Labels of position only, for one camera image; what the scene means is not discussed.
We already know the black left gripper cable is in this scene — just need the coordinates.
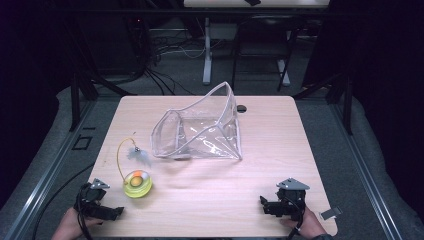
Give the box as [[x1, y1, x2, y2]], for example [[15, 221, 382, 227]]
[[75, 182, 95, 240]]

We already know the black metal stand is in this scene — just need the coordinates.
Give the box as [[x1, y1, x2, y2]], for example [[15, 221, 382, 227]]
[[291, 71, 355, 136], [65, 19, 138, 132]]

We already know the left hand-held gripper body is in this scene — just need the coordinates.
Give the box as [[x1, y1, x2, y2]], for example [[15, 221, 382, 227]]
[[73, 177, 112, 218]]

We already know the tangle of floor cables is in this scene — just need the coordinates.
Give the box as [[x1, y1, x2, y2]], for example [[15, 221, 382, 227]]
[[133, 19, 228, 97]]

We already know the grey metal clip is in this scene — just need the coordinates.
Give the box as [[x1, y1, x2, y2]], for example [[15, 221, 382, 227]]
[[319, 206, 344, 221]]

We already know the white desk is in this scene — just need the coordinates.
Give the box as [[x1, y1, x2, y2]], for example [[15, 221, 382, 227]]
[[182, 0, 332, 86]]

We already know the person's right hand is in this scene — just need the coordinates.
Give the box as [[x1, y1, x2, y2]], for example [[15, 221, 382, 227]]
[[280, 205, 328, 240]]

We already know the black chair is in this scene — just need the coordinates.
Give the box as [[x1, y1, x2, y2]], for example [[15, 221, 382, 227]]
[[231, 14, 298, 93]]

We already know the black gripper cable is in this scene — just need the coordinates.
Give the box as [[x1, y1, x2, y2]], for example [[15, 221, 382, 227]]
[[285, 196, 307, 240], [75, 182, 95, 240]]

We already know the yellow feather cat toy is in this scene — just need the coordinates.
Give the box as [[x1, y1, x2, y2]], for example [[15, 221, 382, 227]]
[[115, 132, 154, 200]]

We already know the black floor cable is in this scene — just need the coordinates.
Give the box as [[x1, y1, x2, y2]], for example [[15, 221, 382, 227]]
[[31, 162, 96, 240]]

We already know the person's left hand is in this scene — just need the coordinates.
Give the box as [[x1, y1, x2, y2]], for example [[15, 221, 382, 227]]
[[50, 206, 104, 240]]

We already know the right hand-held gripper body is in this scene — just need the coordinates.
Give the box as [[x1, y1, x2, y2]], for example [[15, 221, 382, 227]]
[[275, 177, 311, 222]]

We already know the clear plastic zipper bag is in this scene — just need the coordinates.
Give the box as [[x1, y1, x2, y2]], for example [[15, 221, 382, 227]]
[[150, 81, 243, 161]]

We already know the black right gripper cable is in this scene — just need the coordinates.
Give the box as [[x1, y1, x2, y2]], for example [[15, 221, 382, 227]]
[[285, 196, 307, 240]]

